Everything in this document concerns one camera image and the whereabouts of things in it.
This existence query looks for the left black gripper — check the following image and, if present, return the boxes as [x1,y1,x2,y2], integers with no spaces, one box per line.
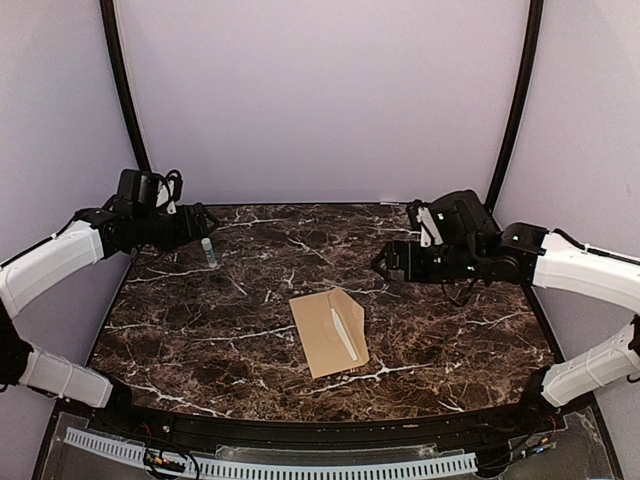
[135,203,221,254]

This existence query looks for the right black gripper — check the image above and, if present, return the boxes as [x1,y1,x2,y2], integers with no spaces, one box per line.
[372,239,483,283]

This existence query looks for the white green glue stick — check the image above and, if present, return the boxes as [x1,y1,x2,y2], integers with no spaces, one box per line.
[201,237,218,268]

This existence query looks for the brown paper envelope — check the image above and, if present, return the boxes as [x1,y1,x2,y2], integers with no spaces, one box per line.
[289,288,370,379]

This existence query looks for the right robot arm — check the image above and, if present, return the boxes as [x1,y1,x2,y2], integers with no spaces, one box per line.
[372,190,639,434]

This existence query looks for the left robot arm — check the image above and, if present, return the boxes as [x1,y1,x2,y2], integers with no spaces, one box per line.
[1,169,220,436]

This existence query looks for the black front table rail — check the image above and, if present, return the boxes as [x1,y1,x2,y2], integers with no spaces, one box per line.
[91,366,564,451]

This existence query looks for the white slotted cable duct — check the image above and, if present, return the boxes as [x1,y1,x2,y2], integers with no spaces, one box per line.
[63,427,478,479]

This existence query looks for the right black corner post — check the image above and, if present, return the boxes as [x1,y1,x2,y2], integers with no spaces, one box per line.
[484,0,544,214]

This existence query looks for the black corner post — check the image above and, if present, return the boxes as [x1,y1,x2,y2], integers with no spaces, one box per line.
[99,0,151,171]
[484,0,544,214]

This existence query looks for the left black corner post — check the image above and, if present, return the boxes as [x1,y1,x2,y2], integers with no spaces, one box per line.
[99,0,151,171]

